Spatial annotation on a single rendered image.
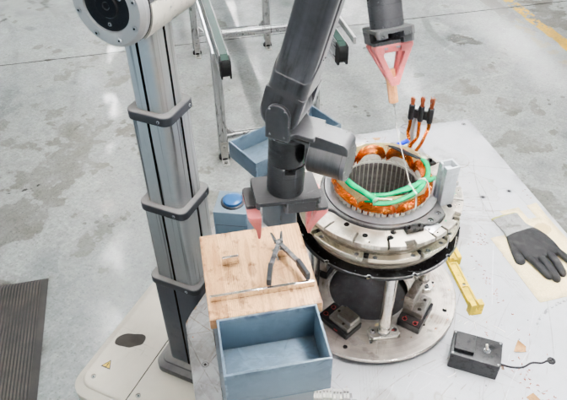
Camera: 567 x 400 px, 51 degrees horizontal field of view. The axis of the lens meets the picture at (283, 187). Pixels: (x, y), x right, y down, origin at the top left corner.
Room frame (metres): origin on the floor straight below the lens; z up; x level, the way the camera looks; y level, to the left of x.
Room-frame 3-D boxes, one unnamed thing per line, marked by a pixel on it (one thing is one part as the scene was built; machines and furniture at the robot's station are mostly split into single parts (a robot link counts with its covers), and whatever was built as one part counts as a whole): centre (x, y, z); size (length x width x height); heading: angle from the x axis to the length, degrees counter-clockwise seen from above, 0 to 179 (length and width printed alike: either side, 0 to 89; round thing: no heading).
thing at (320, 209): (0.72, -0.03, 1.20); 0.07 x 0.07 x 0.09; 11
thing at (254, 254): (0.72, 0.05, 1.05); 0.20 x 0.19 x 0.02; 10
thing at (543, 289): (1.03, -0.63, 0.78); 0.31 x 0.19 x 0.01; 12
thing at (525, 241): (1.04, -0.61, 0.79); 0.24 x 0.13 x 0.02; 12
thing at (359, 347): (0.90, -0.19, 0.80); 0.39 x 0.39 x 0.01
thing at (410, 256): (0.75, -0.20, 1.05); 0.09 x 0.04 x 0.01; 105
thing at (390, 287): (0.77, -0.21, 0.91); 0.02 x 0.02 x 0.21
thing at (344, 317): (0.79, -0.13, 0.83); 0.05 x 0.04 x 0.02; 43
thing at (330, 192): (0.90, -0.19, 1.05); 0.22 x 0.22 x 0.12
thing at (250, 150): (1.14, -0.01, 0.92); 0.25 x 0.11 x 0.28; 127
